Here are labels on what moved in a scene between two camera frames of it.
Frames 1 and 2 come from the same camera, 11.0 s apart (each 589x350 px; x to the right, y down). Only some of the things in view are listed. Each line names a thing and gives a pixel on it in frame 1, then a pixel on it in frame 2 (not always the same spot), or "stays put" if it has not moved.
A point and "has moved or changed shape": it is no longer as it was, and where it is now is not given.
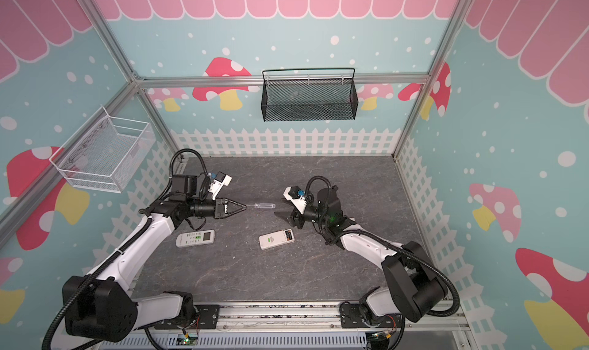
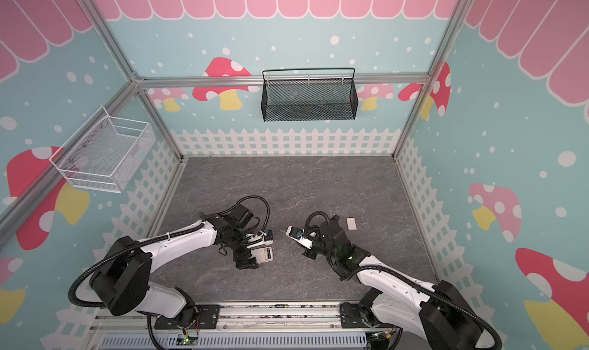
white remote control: [277, 239] has moved or changed shape
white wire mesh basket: [104, 153] stays put
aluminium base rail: [291, 313] stays put
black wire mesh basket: [304, 94] stays put
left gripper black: [221, 207] to [238, 257]
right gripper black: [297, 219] to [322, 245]
